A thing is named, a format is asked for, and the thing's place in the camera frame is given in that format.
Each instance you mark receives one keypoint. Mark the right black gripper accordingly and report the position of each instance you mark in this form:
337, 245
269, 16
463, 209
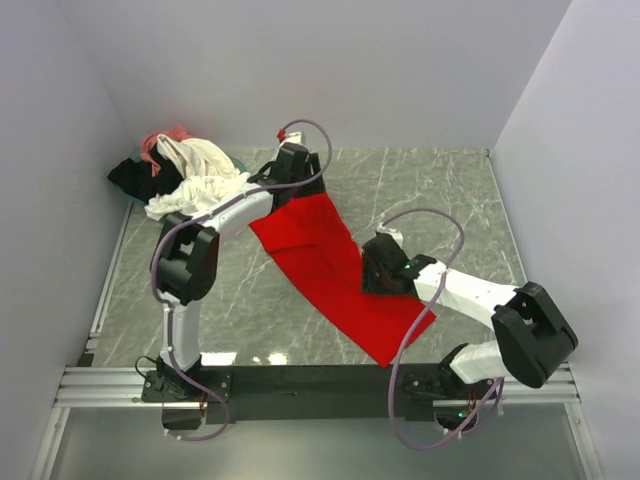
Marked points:
368, 281

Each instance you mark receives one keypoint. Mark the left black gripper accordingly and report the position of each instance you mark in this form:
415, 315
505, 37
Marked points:
314, 188

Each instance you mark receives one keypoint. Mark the red t shirt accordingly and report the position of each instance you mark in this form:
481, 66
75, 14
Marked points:
312, 246

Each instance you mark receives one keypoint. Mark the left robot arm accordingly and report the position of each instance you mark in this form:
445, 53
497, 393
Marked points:
184, 264

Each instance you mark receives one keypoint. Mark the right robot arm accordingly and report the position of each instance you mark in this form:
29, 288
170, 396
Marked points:
531, 341

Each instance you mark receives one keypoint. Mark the white t shirt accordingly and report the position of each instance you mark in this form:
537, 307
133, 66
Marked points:
209, 177

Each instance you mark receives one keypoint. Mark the black base crossbar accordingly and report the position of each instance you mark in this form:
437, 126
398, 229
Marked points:
281, 392

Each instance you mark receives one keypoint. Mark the teal laundry basket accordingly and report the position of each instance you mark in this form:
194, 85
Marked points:
189, 178

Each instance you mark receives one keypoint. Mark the black t shirt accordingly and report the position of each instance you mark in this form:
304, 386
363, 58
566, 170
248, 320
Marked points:
135, 179

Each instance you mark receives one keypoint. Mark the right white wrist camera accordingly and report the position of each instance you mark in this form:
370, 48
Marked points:
390, 232

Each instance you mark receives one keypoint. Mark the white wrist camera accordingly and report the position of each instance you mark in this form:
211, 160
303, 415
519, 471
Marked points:
294, 137
390, 232

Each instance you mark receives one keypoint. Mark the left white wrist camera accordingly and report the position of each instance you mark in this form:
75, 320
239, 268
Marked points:
294, 137

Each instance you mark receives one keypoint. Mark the aluminium frame rail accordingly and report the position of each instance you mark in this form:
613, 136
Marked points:
286, 421

